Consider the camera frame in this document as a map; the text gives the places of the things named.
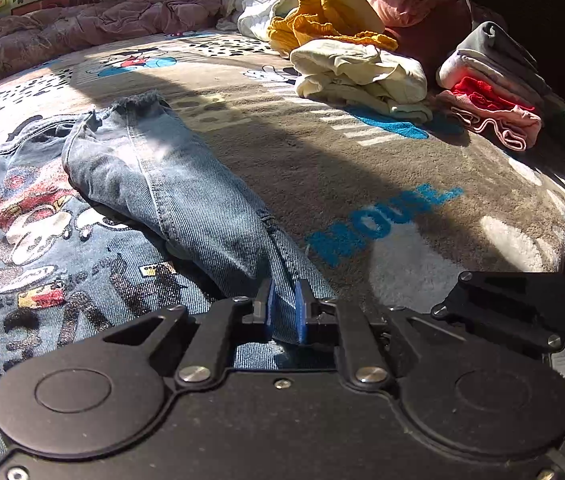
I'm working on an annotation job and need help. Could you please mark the red folded garment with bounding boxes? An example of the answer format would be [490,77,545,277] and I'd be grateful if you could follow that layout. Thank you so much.
[449,77,536,114]

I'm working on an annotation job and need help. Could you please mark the blue denim jacket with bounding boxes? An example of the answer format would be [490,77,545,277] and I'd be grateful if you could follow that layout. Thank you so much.
[0,89,339,480]

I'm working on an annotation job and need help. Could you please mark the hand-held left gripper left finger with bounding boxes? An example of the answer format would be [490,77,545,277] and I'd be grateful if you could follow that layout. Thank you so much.
[102,277,276,392]

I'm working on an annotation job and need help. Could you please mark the pink and red folded clothes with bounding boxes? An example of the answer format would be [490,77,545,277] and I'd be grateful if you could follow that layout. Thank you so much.
[455,21,554,102]

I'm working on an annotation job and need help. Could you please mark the pink pillow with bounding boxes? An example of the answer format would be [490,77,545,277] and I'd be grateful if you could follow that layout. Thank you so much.
[362,0,473,29]

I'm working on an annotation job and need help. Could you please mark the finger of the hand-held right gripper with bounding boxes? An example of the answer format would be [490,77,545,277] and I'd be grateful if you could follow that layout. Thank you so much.
[431,270,565,359]

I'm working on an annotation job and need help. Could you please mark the pink quilted duvet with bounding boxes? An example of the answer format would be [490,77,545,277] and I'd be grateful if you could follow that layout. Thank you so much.
[0,0,226,98]

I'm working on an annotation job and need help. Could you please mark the white duvet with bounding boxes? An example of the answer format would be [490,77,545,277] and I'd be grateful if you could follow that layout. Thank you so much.
[217,0,468,43]

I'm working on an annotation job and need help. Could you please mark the yellow garment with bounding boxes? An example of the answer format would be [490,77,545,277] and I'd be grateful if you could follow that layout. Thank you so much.
[267,0,399,58]

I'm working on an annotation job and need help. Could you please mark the dark maroon cloth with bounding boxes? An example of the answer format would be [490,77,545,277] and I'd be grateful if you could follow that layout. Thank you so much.
[392,2,509,83]

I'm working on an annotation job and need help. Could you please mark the cream garment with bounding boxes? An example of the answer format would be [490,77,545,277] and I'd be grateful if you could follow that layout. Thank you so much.
[289,39,434,124]

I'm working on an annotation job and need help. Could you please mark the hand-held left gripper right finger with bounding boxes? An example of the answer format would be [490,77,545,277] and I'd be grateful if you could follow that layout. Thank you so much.
[294,279,444,392]

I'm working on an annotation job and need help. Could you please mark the pink folded garment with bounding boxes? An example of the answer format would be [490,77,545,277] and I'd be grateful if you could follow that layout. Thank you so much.
[435,90,543,152]

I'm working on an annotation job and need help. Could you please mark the white folded garment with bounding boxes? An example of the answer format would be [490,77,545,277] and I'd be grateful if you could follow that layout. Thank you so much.
[436,52,538,107]

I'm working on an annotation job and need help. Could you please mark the cartoon printed blanket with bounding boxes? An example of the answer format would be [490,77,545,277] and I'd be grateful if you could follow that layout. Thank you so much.
[0,30,565,322]

